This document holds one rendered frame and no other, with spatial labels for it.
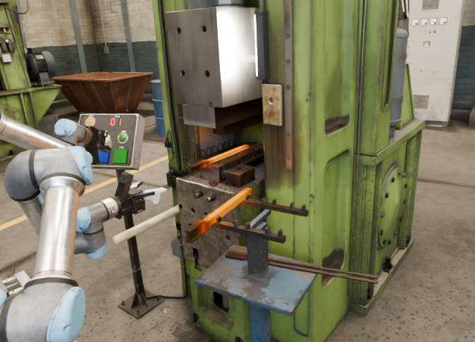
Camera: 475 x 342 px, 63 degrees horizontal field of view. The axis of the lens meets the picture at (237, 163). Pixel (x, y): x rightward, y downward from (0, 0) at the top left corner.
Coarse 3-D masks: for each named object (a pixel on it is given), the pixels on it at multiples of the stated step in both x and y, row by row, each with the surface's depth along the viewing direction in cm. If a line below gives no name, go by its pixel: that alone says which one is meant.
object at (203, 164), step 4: (236, 148) 198; (240, 148) 198; (244, 148) 200; (228, 152) 193; (232, 152) 193; (216, 156) 187; (220, 156) 187; (224, 156) 189; (200, 160) 181; (204, 160) 180; (208, 160) 179; (212, 160) 182; (196, 164) 176; (200, 164) 176; (204, 164) 180; (208, 164) 179; (192, 168) 173; (196, 168) 176; (200, 168) 177; (204, 168) 179; (208, 168) 179; (192, 172) 173
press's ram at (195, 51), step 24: (168, 24) 171; (192, 24) 162; (216, 24) 154; (240, 24) 165; (192, 48) 166; (216, 48) 158; (240, 48) 168; (192, 72) 170; (216, 72) 161; (240, 72) 170; (192, 96) 174; (216, 96) 165; (240, 96) 173
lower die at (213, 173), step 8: (240, 144) 211; (256, 144) 206; (216, 152) 203; (224, 152) 199; (240, 152) 196; (248, 152) 196; (256, 152) 198; (216, 160) 183; (232, 160) 185; (240, 160) 189; (216, 168) 178; (200, 176) 186; (208, 176) 183; (216, 176) 179
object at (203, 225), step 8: (240, 192) 158; (248, 192) 159; (232, 200) 151; (240, 200) 154; (224, 208) 144; (232, 208) 148; (208, 216) 138; (216, 216) 139; (192, 224) 131; (200, 224) 131; (208, 224) 133; (192, 232) 128; (200, 232) 133; (192, 240) 128
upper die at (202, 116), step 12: (192, 108) 176; (204, 108) 172; (216, 108) 169; (228, 108) 176; (240, 108) 182; (252, 108) 190; (192, 120) 179; (204, 120) 174; (216, 120) 171; (228, 120) 177
